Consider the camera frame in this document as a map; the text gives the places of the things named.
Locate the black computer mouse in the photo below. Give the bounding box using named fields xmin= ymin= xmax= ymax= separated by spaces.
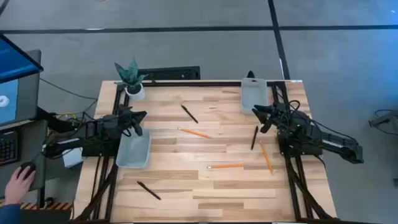
xmin=17 ymin=161 xmax=37 ymax=182

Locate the person's forearm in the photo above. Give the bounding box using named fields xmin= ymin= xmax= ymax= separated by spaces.
xmin=0 ymin=203 xmax=22 ymax=224

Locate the yellow cable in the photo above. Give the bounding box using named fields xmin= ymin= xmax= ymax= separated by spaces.
xmin=55 ymin=111 xmax=77 ymax=121

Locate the black aluminium table frame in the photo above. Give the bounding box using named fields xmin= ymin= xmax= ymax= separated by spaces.
xmin=73 ymin=80 xmax=341 ymax=223

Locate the black keyboard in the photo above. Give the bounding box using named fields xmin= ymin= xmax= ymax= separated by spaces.
xmin=0 ymin=129 xmax=20 ymax=166

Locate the green snake plant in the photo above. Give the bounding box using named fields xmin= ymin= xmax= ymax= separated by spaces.
xmin=114 ymin=57 xmax=149 ymax=94

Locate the grey floor stand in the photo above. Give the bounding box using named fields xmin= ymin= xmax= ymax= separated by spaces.
xmin=368 ymin=108 xmax=398 ymax=136

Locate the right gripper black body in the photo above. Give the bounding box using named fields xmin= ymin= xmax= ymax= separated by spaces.
xmin=270 ymin=102 xmax=297 ymax=132

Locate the grey desk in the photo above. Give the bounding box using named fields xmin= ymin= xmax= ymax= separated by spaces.
xmin=0 ymin=119 xmax=50 ymax=200

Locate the dark blue screen monitor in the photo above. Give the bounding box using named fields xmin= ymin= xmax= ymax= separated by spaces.
xmin=0 ymin=32 xmax=45 ymax=85

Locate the grey computer monitor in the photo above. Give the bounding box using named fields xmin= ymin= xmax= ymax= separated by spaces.
xmin=0 ymin=49 xmax=42 ymax=128

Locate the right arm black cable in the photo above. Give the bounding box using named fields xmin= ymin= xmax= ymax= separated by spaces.
xmin=281 ymin=98 xmax=358 ymax=144

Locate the person's hand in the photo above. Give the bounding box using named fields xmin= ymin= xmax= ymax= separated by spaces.
xmin=3 ymin=166 xmax=37 ymax=206

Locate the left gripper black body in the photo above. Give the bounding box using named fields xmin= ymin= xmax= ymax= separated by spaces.
xmin=106 ymin=106 xmax=135 ymax=138

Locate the black floor cable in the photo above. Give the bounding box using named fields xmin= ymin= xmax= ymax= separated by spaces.
xmin=39 ymin=77 xmax=99 ymax=101

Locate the black rack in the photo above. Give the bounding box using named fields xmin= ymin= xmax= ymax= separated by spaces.
xmin=138 ymin=65 xmax=201 ymax=81

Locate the yellow black hazard strip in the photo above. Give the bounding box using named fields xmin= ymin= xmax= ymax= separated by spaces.
xmin=0 ymin=202 xmax=73 ymax=211

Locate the black pen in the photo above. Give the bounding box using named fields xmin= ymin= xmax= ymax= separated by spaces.
xmin=136 ymin=180 xmax=162 ymax=200
xmin=180 ymin=105 xmax=199 ymax=124
xmin=251 ymin=125 xmax=259 ymax=151

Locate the grey plastic bin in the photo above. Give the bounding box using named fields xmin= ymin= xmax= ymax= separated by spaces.
xmin=115 ymin=127 xmax=152 ymax=170
xmin=240 ymin=77 xmax=269 ymax=115

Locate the orange pencil pink eraser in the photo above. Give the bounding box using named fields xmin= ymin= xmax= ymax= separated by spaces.
xmin=258 ymin=139 xmax=274 ymax=174
xmin=206 ymin=164 xmax=244 ymax=170
xmin=177 ymin=126 xmax=211 ymax=139

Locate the white box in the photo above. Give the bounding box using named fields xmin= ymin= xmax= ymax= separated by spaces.
xmin=62 ymin=147 xmax=85 ymax=169

